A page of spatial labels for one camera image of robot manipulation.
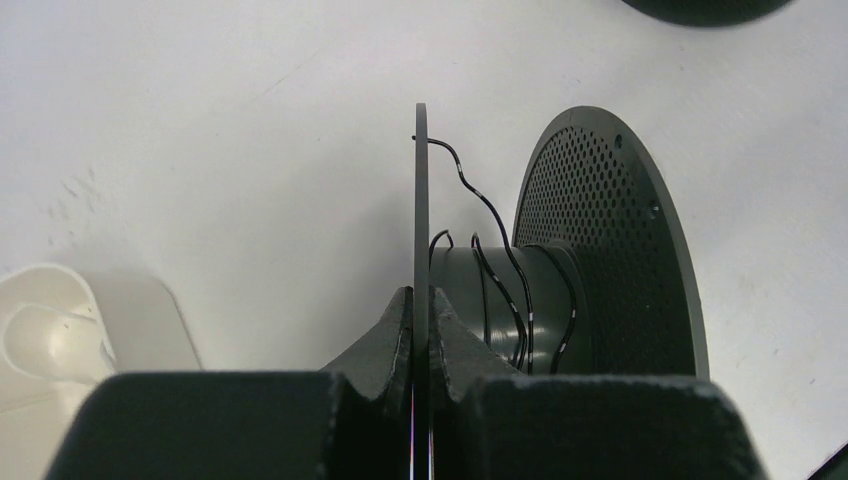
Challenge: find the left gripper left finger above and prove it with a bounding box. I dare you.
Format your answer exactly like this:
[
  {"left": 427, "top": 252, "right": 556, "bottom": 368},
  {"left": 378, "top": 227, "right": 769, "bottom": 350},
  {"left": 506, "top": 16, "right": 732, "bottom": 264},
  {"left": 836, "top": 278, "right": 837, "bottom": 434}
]
[{"left": 47, "top": 287, "right": 413, "bottom": 479}]

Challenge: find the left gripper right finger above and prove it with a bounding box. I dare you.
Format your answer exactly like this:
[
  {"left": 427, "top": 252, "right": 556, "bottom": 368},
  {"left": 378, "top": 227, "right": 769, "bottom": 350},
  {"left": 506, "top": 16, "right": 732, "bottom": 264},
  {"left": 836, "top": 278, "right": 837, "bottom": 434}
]
[{"left": 429, "top": 289, "right": 767, "bottom": 479}]

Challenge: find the thin black wire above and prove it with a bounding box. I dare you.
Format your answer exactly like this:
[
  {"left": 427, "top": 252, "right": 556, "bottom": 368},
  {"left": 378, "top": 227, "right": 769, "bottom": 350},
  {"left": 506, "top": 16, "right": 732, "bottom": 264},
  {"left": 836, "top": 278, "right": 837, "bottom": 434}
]
[{"left": 410, "top": 135, "right": 579, "bottom": 376}]

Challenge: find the black spool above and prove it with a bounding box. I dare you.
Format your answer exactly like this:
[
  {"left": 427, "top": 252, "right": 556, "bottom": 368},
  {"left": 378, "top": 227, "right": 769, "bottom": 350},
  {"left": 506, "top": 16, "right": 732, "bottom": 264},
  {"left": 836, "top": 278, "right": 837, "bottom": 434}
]
[
  {"left": 623, "top": 0, "right": 791, "bottom": 28},
  {"left": 411, "top": 102, "right": 711, "bottom": 386}
]

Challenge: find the white plastic tray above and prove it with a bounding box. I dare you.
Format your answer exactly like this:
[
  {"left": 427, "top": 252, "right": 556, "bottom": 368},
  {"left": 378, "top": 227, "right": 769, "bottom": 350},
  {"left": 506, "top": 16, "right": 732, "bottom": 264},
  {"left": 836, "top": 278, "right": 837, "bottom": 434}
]
[{"left": 1, "top": 263, "right": 115, "bottom": 479}]

